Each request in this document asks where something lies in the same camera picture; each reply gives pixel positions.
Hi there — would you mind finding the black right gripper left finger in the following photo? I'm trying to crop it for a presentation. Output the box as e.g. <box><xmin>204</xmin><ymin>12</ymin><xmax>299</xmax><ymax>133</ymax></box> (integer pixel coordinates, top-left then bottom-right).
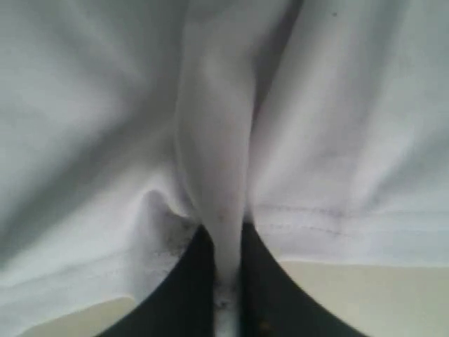
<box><xmin>117</xmin><ymin>227</ymin><xmax>215</xmax><ymax>336</ymax></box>

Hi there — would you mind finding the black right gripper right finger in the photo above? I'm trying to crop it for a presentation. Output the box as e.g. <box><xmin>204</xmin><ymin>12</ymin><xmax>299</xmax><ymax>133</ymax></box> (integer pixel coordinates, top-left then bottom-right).
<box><xmin>240</xmin><ymin>223</ymin><xmax>363</xmax><ymax>337</ymax></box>

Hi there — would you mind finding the white t-shirt red Chinese patch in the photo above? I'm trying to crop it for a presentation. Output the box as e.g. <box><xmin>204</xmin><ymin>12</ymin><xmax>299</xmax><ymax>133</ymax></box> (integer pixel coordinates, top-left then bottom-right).
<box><xmin>1</xmin><ymin>1</ymin><xmax>448</xmax><ymax>336</ymax></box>

